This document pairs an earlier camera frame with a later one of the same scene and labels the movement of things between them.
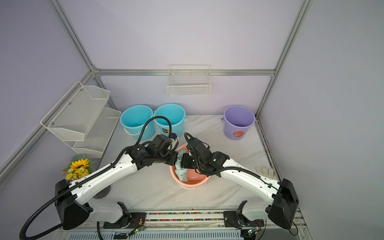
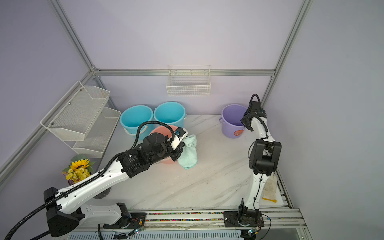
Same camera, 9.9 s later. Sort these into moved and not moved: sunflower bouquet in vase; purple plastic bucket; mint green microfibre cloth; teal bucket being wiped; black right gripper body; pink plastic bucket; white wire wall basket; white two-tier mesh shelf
Moved: mint green microfibre cloth; black right gripper body; pink plastic bucket
Not moved: purple plastic bucket; teal bucket being wiped; sunflower bouquet in vase; white wire wall basket; white two-tier mesh shelf
